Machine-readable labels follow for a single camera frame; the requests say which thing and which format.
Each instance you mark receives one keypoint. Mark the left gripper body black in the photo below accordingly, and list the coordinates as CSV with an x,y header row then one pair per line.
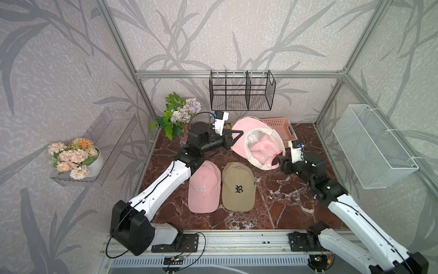
x,y
213,141

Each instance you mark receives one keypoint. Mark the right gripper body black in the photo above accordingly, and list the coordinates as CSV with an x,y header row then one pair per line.
x,y
297,168

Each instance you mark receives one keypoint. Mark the beige baseball cap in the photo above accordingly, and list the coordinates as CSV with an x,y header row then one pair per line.
x,y
238,187

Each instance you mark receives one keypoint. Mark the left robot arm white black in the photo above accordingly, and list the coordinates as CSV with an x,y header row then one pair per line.
x,y
131,221

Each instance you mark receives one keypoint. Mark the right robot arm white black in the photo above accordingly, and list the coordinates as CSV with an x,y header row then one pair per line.
x,y
381,253

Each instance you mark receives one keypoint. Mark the purple white flower bouquet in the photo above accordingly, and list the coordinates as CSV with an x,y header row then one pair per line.
x,y
178,113

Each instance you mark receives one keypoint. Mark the pink plastic basket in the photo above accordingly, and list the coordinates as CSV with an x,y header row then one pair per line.
x,y
283,127

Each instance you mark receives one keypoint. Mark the pink flat mat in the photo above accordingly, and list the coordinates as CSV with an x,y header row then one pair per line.
x,y
205,189

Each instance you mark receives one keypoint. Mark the white pot peach flowers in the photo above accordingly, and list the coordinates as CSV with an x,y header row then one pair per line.
x,y
79,158

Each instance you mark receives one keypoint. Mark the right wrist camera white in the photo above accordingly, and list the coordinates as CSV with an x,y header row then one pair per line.
x,y
296,150

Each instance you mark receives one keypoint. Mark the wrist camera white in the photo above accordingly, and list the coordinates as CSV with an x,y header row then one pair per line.
x,y
296,150
220,117

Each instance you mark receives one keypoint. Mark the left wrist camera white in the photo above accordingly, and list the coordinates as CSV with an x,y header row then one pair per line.
x,y
220,117

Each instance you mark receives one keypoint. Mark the black wire wall basket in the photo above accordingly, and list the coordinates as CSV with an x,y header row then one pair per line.
x,y
241,91

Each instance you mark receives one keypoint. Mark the white mesh wall basket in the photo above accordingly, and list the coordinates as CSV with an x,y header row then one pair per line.
x,y
377,157

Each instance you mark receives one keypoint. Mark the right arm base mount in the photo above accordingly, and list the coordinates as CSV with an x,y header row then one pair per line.
x,y
307,241

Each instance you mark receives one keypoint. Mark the clear acrylic wall shelf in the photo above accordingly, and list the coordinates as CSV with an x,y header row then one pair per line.
x,y
109,133

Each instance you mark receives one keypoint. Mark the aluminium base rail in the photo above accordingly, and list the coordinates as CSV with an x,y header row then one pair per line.
x,y
245,241

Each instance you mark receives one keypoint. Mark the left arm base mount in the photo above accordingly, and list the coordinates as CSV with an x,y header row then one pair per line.
x,y
178,242

